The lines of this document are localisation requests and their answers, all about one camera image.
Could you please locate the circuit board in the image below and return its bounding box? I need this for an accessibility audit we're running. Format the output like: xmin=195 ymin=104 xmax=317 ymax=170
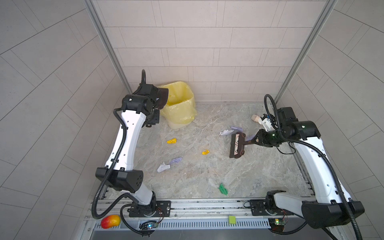
xmin=268 ymin=219 xmax=286 ymax=233
xmin=140 ymin=221 xmax=159 ymax=231

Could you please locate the yellow-lined trash bin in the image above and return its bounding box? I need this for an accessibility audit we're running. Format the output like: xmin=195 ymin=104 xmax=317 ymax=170
xmin=159 ymin=82 xmax=197 ymax=130

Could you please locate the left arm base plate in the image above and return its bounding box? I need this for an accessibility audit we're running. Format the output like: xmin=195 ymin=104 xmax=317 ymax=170
xmin=127 ymin=201 xmax=171 ymax=218

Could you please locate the white purple paper scrap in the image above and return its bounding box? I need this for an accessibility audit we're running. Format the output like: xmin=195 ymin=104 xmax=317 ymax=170
xmin=157 ymin=157 xmax=183 ymax=173

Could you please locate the white paper scrap far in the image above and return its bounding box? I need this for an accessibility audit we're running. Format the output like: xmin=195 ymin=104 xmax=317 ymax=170
xmin=219 ymin=130 xmax=234 ymax=136

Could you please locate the brown hand brush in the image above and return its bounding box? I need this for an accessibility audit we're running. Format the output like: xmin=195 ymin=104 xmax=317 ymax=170
xmin=229 ymin=132 xmax=258 ymax=159

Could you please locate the red yellow mango toy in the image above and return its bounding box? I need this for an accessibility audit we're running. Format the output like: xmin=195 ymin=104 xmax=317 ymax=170
xmin=101 ymin=215 xmax=121 ymax=229

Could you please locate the green paper scrap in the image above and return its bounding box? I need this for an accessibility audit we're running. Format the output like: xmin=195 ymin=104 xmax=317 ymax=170
xmin=219 ymin=184 xmax=228 ymax=196

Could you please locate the aluminium front rail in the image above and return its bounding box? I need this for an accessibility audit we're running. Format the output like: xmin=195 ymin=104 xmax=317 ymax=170
xmin=83 ymin=197 xmax=337 ymax=230

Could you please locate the left circuit board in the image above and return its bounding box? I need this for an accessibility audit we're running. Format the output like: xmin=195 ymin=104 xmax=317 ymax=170
xmin=140 ymin=221 xmax=159 ymax=231

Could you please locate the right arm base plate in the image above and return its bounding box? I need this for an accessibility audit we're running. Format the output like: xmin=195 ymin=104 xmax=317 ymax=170
xmin=249 ymin=200 xmax=284 ymax=216

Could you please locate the beige wooden rolling pin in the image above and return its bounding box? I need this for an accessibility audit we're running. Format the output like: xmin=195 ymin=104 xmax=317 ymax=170
xmin=251 ymin=115 xmax=262 ymax=125

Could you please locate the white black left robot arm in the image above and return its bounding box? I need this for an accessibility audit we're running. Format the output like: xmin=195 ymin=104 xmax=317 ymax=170
xmin=91 ymin=71 xmax=168 ymax=220

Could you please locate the right circuit board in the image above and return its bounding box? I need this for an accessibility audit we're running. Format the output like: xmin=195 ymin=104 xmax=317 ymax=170
xmin=268 ymin=219 xmax=286 ymax=233

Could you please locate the purple paper scrap far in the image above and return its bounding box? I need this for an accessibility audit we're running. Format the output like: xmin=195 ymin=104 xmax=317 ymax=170
xmin=231 ymin=126 xmax=244 ymax=132

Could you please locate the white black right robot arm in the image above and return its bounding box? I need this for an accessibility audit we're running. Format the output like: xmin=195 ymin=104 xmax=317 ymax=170
xmin=252 ymin=94 xmax=365 ymax=240

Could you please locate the yellow paper scrap left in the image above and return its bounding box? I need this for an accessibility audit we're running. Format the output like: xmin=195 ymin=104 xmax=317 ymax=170
xmin=167 ymin=138 xmax=177 ymax=144

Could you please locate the brown dustpan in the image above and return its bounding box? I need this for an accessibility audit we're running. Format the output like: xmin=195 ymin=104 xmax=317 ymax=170
xmin=156 ymin=88 xmax=169 ymax=110

